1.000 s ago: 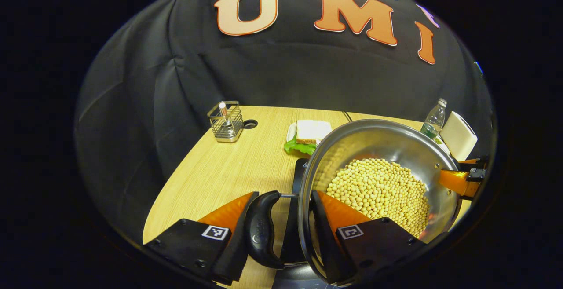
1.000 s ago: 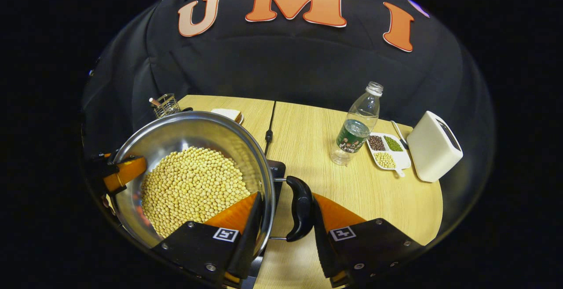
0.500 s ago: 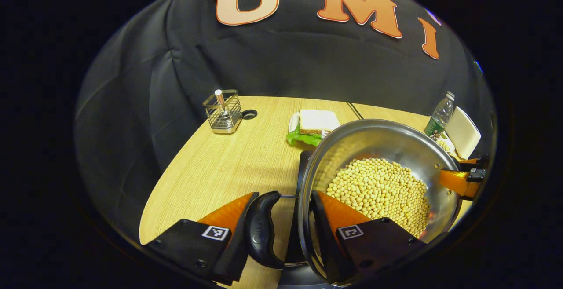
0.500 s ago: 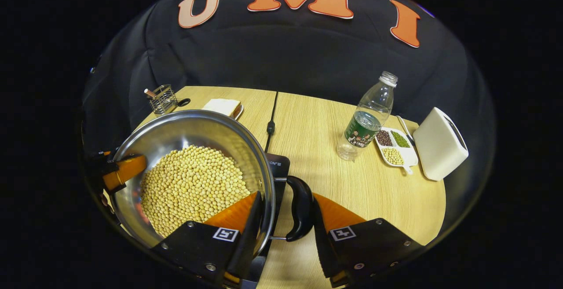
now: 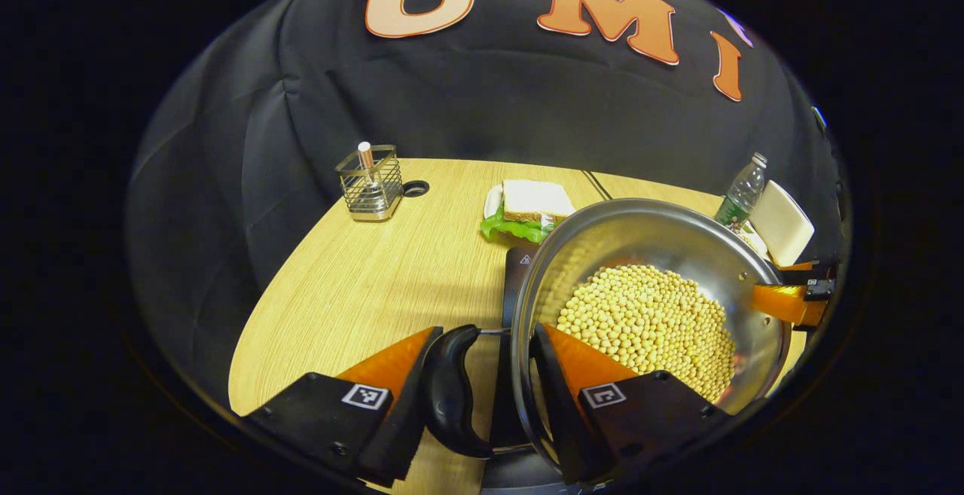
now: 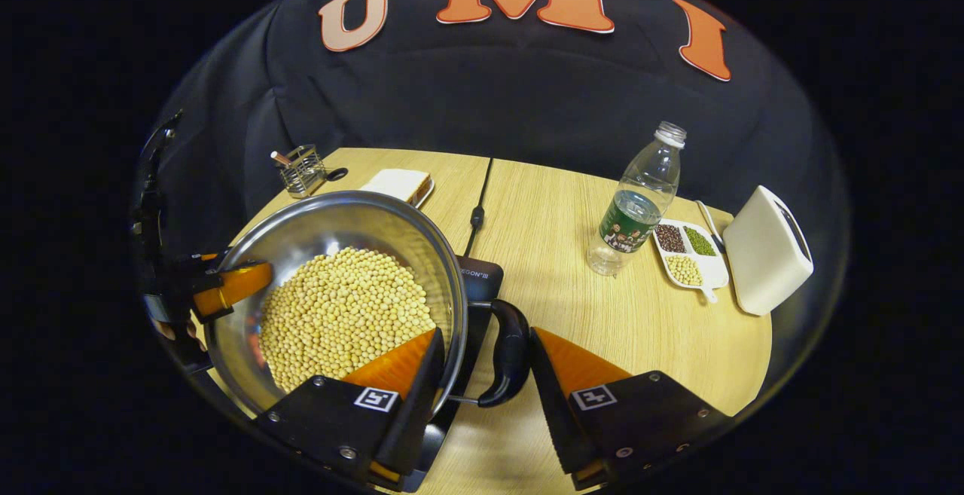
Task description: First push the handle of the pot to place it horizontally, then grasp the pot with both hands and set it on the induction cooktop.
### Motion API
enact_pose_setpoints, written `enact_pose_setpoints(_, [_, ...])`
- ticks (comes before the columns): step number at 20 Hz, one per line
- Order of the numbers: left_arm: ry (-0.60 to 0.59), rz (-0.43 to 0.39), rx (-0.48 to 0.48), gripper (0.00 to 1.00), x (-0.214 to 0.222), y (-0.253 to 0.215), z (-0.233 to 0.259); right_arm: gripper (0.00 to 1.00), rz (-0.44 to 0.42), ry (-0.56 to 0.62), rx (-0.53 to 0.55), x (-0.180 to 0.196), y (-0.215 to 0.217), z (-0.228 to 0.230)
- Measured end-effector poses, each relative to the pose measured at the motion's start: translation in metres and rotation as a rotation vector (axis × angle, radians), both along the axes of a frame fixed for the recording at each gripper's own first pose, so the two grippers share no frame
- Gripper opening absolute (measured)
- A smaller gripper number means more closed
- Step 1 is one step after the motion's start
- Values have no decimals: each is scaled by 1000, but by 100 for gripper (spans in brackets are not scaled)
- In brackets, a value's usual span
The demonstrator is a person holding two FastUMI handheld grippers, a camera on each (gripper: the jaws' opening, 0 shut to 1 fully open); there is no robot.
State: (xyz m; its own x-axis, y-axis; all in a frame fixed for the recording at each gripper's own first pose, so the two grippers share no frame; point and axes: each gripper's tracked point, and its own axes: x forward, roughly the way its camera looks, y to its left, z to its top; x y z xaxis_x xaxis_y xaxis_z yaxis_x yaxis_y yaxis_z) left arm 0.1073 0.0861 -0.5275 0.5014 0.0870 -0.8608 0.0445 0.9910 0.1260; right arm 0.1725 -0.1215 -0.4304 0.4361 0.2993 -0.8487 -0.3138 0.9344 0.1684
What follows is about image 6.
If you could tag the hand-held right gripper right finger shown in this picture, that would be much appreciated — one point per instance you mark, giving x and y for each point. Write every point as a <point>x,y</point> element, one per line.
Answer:
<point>557,412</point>

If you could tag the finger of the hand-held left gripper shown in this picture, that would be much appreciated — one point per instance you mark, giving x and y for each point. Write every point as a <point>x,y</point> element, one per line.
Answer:
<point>233,284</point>
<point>192,273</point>

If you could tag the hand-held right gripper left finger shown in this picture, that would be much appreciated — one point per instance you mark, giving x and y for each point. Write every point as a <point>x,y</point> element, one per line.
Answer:
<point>414,412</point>

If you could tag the stainless steel pot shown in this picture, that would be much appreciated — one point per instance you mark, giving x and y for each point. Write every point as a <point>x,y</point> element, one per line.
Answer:
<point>339,224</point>

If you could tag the black induction cooktop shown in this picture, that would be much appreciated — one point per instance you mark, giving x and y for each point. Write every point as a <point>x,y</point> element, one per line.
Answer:
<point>482,273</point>

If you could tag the pile of soybeans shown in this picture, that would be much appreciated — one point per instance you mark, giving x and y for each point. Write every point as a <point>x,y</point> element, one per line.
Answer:
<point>339,314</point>

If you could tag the wooden stick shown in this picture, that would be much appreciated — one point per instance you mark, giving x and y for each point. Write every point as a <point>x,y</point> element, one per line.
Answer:
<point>279,157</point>

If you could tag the small black object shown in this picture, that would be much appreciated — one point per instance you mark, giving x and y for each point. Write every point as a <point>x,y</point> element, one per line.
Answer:
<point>337,174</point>

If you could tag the sandwich with lettuce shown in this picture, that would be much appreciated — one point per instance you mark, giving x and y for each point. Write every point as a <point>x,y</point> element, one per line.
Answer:
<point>395,182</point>

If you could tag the white divided bean dish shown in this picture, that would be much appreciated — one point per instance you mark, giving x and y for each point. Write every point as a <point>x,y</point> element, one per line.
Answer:
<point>689,254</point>

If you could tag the small white plate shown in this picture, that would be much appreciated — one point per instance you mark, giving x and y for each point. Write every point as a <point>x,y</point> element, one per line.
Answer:
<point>428,197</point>

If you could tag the clear plastic water bottle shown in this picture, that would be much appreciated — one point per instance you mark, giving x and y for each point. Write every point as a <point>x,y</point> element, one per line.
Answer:
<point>640,194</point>

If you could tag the white spoon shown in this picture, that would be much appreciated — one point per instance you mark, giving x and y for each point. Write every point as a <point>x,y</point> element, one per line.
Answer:
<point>708,222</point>

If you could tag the white toaster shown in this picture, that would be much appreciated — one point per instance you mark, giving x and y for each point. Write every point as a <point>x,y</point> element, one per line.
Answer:
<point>764,254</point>

